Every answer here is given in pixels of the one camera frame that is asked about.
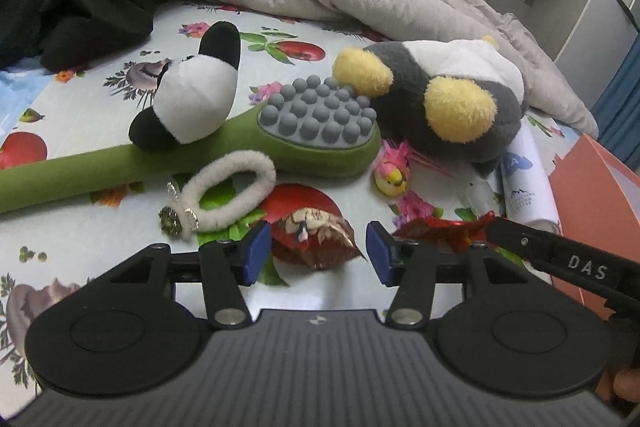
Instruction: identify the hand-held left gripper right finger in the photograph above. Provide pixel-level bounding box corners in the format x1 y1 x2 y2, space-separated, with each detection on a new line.
366 221 546 329

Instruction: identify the blue curtain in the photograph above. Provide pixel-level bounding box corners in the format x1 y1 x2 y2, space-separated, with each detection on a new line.
592 57 640 172

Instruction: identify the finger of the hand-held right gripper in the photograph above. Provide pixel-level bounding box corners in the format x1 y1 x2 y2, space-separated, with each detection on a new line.
485 216 557 272

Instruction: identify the person's right hand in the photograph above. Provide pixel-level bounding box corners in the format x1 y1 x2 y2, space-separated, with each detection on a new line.
611 364 640 409

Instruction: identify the grey penguin plush toy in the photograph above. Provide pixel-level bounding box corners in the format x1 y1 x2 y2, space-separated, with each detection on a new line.
332 36 528 178

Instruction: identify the red snack packet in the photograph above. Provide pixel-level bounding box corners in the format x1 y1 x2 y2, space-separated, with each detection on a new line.
270 204 501 270

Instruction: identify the light blue bedsheet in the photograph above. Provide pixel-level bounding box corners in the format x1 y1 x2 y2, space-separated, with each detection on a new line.
0 0 483 108

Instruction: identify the panda plush toy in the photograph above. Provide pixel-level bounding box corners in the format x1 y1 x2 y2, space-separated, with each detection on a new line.
129 21 242 152

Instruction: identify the green massage hammer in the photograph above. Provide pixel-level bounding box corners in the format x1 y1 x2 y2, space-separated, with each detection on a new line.
0 76 383 214

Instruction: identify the white spray can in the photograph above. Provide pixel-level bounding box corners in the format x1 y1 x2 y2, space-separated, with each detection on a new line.
492 127 561 233

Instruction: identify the pink bird toy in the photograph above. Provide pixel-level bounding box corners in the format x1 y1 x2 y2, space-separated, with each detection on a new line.
372 141 413 198

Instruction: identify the orange cardboard box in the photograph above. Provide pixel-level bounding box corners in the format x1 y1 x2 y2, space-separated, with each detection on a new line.
547 133 640 320

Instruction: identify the floral plastic tablecloth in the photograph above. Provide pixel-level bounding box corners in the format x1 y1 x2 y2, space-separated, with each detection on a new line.
0 0 576 408

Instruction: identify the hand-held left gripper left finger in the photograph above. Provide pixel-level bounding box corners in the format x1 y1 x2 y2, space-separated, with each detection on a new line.
92 221 273 329

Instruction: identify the white fluffy hair tie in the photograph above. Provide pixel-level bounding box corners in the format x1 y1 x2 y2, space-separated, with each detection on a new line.
159 149 277 238

